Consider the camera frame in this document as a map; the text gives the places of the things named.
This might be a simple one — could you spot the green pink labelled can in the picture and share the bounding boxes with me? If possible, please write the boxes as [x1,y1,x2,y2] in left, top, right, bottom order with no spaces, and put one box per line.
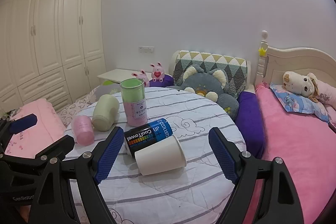
[120,78,147,127]

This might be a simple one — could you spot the pink plastic cup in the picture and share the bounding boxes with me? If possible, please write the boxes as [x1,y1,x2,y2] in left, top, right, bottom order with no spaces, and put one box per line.
[71,115,95,146]

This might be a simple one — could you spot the pale green cup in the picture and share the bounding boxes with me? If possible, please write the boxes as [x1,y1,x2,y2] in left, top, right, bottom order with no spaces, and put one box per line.
[92,94,120,131]

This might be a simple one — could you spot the white paper cup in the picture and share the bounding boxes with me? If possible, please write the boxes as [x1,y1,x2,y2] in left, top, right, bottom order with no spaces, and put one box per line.
[134,135,187,176]

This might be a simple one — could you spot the pink embroidered quilt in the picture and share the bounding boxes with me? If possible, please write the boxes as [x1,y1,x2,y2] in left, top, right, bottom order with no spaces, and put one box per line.
[4,98,68,159]

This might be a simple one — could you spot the heart pattern bed sheet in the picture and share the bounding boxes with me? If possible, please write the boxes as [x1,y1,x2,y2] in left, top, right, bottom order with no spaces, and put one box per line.
[58,85,102,127]

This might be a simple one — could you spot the pink fleece blanket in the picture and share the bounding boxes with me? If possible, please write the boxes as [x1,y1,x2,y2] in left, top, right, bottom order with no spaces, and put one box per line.
[255,83,335,223]

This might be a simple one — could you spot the blue black towel can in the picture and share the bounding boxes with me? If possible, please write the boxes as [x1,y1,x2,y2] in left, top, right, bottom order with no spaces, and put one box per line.
[124,118,173,157]

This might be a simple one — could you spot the grey flower pillow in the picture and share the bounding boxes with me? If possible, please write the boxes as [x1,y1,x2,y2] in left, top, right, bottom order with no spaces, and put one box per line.
[100,80,121,95]

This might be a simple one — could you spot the white striped table quilt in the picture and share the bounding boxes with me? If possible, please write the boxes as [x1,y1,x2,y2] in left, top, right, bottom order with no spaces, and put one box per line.
[63,86,247,224]

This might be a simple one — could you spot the white bedside table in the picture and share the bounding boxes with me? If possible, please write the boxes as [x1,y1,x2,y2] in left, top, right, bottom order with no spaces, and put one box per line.
[98,69,139,83]

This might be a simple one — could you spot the purple blanket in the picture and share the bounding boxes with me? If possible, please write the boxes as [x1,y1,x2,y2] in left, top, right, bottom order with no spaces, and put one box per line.
[149,75,266,159]

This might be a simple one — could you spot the blue cartoon pillow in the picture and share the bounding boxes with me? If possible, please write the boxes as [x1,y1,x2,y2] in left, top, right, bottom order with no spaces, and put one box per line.
[270,83,330,123]

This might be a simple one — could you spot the pink bunny plush front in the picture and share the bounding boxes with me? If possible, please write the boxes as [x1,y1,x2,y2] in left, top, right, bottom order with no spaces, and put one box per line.
[131,69,150,88]

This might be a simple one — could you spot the pink bunny plush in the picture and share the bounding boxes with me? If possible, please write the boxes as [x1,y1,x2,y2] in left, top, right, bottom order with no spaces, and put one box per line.
[150,62,165,83]
[131,69,150,88]

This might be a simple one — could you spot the white wardrobe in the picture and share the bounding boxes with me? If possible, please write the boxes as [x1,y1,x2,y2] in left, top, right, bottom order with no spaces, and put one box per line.
[1,0,106,112]

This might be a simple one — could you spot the cream dog plush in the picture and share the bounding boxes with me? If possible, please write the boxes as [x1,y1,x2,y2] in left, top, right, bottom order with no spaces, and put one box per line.
[282,71,335,108]

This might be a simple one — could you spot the pink bunny plush rear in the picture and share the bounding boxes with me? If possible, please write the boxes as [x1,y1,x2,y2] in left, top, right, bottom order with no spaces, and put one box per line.
[150,62,165,83]

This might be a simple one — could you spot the grey cat plush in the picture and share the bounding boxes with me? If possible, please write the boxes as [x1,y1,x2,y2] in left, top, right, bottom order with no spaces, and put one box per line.
[180,64,239,121]

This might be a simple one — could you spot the cream wooden headboard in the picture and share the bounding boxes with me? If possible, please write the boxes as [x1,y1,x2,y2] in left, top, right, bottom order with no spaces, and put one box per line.
[254,30,336,87]

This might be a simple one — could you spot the triangle pattern cushion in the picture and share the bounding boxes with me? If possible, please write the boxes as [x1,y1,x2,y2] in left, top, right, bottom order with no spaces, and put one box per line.
[169,50,251,98]

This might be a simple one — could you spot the yellow star sticker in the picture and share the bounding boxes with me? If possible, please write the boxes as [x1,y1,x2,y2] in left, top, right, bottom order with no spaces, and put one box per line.
[258,47,266,57]

